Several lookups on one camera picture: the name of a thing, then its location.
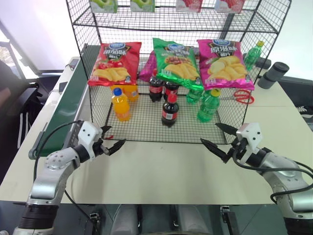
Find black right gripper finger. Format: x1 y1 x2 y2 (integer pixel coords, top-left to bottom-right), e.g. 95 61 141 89
200 138 231 165
215 122 238 137

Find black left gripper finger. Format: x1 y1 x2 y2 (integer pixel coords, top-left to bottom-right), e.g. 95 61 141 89
106 139 127 157
100 125 112 139

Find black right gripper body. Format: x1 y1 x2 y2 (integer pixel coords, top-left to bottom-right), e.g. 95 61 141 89
225 136 247 161

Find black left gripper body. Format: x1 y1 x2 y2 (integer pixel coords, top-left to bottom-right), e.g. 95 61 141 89
93 138 110 157

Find green conveyor belt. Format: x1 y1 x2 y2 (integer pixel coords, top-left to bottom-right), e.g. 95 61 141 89
28 43 103 160

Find orange soda bottle blue cap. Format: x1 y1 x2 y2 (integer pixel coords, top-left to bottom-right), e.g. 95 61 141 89
112 87 131 122

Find green soda bottle yellow cap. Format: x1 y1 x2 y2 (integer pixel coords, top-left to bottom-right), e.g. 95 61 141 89
243 41 265 72
197 89 222 123

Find cola bottle red cap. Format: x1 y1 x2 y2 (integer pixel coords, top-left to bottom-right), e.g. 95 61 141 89
163 80 180 101
161 94 180 128
148 69 164 103

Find magenta potato chips bag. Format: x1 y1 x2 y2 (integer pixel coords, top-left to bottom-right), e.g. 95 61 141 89
197 38 255 91

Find red potato chips bag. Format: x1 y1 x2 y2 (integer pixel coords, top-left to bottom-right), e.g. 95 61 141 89
87 42 142 87

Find grey black cylinder device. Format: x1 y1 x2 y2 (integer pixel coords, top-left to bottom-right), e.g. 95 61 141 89
257 62 291 90

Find purple foil snack bag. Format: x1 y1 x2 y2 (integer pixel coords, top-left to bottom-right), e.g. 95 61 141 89
138 50 158 83

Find green potato chips bag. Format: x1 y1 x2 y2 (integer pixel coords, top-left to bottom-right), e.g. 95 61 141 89
153 37 204 92

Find black bag white print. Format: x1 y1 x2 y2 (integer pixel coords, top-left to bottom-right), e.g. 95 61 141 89
281 75 313 116

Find black office chair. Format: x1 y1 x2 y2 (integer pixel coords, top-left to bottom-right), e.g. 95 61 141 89
0 60 53 150

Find strawberry drink carton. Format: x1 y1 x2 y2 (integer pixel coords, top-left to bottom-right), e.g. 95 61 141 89
176 0 203 13
215 0 246 14

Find green apple drink carton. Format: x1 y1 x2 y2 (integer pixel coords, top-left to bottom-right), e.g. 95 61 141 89
130 0 156 13
89 0 118 13

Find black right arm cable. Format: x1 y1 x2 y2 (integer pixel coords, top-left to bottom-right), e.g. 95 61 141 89
232 141 313 205

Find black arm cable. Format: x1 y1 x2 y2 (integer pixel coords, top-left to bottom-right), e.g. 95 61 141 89
33 120 98 235
232 141 313 205

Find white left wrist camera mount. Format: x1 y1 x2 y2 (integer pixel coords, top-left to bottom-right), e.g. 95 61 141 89
77 121 104 161

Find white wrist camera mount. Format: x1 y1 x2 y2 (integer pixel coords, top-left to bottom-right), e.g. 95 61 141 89
235 122 263 164
77 121 104 161

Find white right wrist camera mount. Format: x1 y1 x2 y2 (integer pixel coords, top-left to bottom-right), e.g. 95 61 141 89
235 122 263 164

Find red handled scissors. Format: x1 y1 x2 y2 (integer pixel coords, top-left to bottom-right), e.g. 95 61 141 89
220 89 255 105

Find black wire mesh rack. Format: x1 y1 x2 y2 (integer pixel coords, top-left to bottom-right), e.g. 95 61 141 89
65 0 293 145

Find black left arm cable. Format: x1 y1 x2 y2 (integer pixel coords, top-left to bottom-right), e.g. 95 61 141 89
33 120 98 235

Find black table bracket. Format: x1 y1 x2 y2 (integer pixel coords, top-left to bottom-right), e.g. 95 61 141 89
220 205 243 235

